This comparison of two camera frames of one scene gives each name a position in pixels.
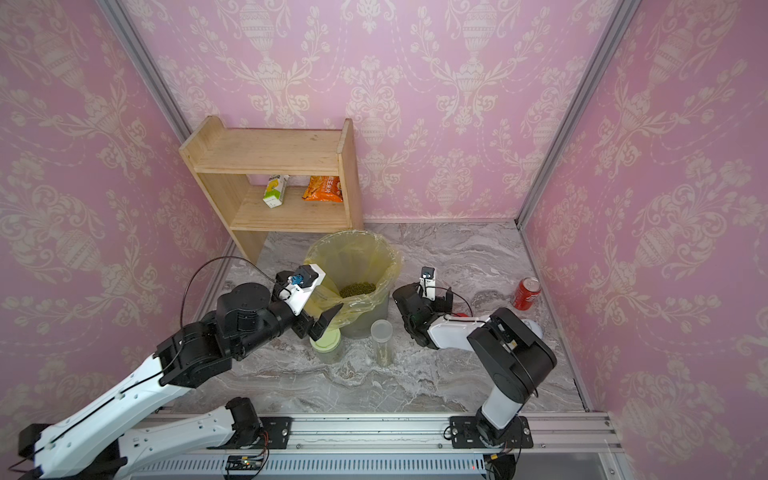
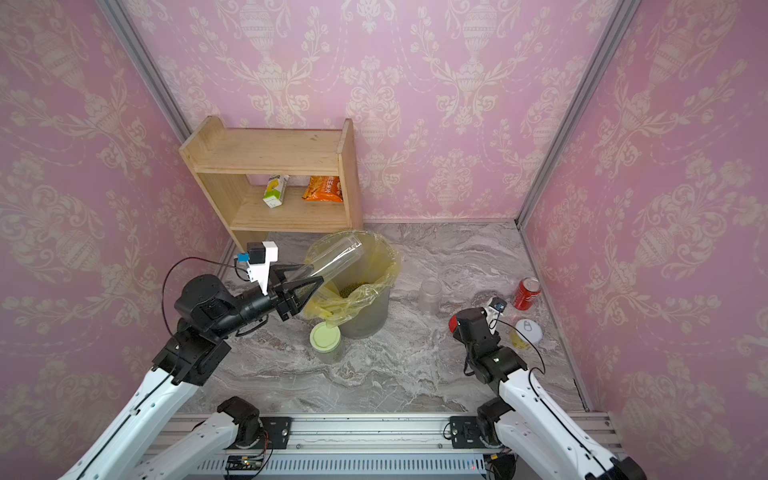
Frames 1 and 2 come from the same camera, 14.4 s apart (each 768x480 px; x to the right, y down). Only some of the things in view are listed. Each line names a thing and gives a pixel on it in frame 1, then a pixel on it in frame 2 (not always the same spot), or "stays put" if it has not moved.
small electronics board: x=244 y=462 stays put
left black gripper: x=306 y=326 to x=284 y=300
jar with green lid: x=326 y=349 stays put
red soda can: x=527 y=290 stays put
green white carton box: x=275 y=190 stays put
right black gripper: x=444 y=306 to x=458 y=334
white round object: x=533 y=325 stays put
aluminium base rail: x=567 y=446 stays put
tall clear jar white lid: x=381 y=332 to x=332 y=263
